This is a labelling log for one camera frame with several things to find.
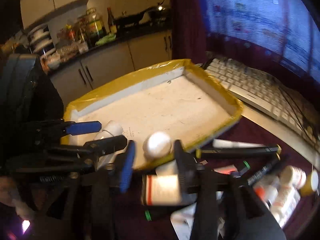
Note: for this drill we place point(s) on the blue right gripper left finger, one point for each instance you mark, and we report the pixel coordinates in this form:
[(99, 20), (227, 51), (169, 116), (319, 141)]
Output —
[(127, 168)]

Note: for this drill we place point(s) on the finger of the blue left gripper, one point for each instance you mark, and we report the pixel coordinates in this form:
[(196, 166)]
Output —
[(79, 128), (107, 145)]

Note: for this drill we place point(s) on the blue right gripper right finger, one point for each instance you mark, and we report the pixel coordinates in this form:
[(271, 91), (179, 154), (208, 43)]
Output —
[(187, 171)]

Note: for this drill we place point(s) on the white bottle red stripe label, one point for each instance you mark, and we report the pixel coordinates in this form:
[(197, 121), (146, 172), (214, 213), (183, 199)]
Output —
[(164, 191)]

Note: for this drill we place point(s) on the white round cap bottle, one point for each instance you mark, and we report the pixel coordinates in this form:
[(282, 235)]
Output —
[(157, 145)]

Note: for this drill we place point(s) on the silver white marker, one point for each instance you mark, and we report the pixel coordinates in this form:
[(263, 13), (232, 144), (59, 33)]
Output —
[(219, 143)]

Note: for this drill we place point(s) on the white tube red cap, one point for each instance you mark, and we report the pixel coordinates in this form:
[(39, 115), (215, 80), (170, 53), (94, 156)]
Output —
[(280, 199)]

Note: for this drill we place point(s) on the black marker green cap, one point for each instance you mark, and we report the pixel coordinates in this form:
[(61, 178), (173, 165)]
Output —
[(273, 166)]

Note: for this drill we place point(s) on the yellow tape roll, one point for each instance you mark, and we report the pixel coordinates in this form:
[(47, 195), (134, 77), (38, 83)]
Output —
[(311, 184)]

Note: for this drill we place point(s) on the kitchen cabinets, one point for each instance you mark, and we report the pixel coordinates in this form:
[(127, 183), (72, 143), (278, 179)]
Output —
[(141, 40)]

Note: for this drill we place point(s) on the yellow taped white tray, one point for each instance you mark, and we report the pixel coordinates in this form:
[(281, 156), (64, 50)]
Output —
[(176, 97)]

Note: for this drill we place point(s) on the maroon table cloth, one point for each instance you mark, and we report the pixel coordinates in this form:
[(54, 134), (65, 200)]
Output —
[(132, 220)]

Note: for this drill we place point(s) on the white dish rack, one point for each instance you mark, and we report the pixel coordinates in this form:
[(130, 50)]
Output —
[(40, 41)]

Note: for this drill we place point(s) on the large glass jar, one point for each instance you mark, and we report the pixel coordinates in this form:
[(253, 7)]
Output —
[(95, 29)]

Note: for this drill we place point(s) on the green cloth on counter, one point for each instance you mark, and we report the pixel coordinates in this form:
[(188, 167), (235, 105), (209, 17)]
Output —
[(106, 39)]

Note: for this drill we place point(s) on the white computer keyboard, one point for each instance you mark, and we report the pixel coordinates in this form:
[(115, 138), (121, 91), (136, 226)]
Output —
[(265, 93)]

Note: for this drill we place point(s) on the dark sauce bottle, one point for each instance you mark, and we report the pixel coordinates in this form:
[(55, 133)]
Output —
[(111, 24)]

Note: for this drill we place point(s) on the monitor under maroon cloth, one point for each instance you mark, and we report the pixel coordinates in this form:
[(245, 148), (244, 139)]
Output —
[(277, 36)]

